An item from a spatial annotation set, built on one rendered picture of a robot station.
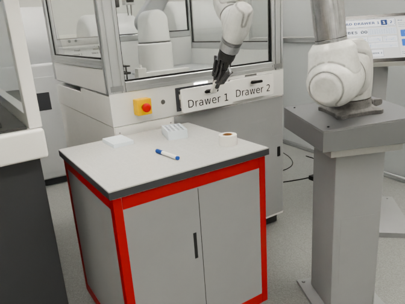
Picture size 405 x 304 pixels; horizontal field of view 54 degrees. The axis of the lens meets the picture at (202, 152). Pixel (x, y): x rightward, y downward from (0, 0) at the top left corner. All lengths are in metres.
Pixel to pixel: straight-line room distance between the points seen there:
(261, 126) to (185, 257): 1.06
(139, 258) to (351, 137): 0.82
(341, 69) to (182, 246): 0.77
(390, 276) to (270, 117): 1.01
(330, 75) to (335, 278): 0.87
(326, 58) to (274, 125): 1.05
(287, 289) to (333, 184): 0.64
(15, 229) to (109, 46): 0.81
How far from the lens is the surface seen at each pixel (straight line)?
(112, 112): 1.80
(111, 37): 1.79
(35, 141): 1.48
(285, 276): 2.11
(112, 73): 1.79
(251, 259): 1.65
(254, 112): 2.22
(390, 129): 1.54
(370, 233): 1.77
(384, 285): 2.14
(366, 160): 1.63
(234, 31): 1.68
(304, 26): 3.82
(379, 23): 2.50
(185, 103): 1.89
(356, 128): 1.47
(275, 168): 2.42
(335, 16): 1.37
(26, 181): 1.58
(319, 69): 1.33
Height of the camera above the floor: 1.20
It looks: 17 degrees down
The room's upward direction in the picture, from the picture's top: 4 degrees counter-clockwise
